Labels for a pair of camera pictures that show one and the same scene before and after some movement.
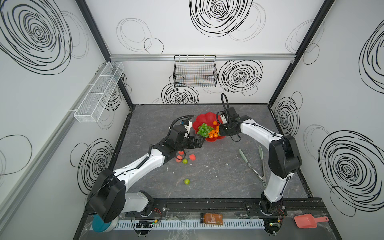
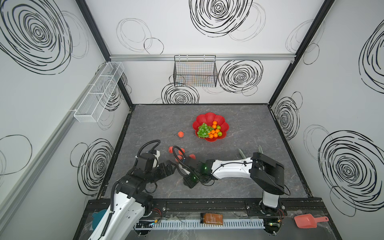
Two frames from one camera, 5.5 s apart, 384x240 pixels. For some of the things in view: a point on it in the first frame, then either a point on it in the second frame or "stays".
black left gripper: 192,142 to 170,167
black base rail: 193,208 stays
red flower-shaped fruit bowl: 208,118 stays
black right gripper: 223,129 to 184,167
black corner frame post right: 319,18 stays
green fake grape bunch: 204,130 stays
